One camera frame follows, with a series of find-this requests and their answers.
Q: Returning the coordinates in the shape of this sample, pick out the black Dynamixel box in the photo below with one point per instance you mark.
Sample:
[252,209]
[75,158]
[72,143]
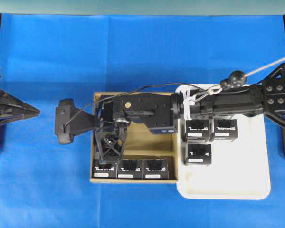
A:
[225,130]
[130,169]
[197,131]
[198,154]
[107,171]
[155,169]

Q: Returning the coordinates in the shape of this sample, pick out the brown cardboard box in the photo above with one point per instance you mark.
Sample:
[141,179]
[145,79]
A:
[142,144]

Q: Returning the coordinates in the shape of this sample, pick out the white plastic tray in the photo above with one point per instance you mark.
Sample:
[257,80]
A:
[238,169]

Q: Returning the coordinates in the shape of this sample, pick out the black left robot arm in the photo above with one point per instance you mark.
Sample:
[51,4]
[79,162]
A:
[13,109]

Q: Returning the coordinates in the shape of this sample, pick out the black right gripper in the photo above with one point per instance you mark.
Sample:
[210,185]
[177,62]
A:
[117,112]

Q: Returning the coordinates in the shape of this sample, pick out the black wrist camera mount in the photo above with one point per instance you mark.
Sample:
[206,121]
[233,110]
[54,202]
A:
[71,121]

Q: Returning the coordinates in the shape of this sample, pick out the black ball knob hook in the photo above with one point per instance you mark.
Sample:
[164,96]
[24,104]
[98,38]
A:
[235,80]

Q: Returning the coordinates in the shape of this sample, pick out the white zip ties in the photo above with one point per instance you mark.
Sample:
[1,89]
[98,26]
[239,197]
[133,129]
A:
[188,101]

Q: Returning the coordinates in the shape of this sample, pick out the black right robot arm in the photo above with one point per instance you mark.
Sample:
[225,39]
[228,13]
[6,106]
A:
[266,97]

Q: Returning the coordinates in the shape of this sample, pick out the blue table cloth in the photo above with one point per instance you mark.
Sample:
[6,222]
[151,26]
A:
[44,59]

